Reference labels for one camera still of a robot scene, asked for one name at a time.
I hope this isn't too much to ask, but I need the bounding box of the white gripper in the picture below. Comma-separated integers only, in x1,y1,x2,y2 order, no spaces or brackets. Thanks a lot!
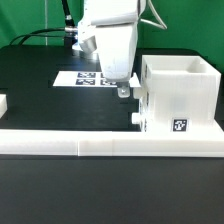
95,23,138,98

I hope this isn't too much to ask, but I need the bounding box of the white drawer cabinet box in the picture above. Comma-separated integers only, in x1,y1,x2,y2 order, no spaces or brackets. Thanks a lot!
141,55,221,132

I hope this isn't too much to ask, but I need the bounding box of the white drawer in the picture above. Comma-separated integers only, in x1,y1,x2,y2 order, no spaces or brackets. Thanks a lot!
133,87,147,114
131,113,147,132

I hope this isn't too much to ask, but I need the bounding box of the white front drawer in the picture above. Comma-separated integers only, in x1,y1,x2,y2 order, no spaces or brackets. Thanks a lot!
131,113,147,132

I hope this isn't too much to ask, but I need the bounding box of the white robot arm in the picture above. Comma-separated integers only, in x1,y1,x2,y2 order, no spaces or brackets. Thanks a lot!
78,0,167,98

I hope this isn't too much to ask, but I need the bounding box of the white marker sheet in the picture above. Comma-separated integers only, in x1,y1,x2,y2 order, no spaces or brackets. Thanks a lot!
52,71,142,89

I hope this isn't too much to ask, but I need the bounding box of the white L-shaped fence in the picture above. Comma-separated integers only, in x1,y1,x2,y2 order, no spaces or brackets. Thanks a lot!
0,94,224,158

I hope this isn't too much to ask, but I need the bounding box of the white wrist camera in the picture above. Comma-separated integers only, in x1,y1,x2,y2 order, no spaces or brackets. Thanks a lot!
78,30,97,54

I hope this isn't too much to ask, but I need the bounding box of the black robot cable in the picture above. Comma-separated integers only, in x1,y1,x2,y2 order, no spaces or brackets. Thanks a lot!
9,0,80,46

